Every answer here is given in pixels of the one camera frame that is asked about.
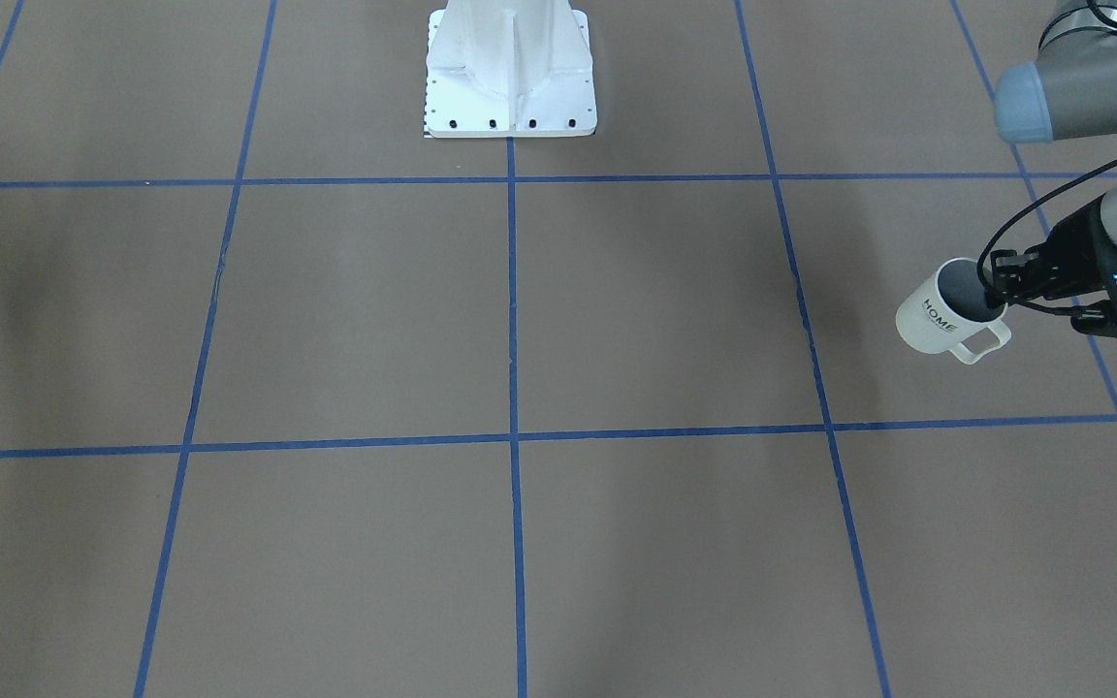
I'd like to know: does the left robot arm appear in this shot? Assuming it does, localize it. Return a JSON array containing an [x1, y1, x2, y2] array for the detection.
[[978, 1, 1117, 324]]

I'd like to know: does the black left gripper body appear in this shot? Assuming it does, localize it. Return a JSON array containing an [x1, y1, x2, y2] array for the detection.
[[1024, 199, 1117, 298]]

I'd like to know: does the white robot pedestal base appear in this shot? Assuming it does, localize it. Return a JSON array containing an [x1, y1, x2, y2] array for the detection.
[[423, 1, 598, 138]]

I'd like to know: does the white HOME mug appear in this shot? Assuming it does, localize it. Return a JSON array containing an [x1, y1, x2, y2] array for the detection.
[[895, 258, 1012, 365]]

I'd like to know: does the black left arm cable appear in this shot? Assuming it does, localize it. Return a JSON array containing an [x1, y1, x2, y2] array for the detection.
[[976, 124, 1117, 316]]

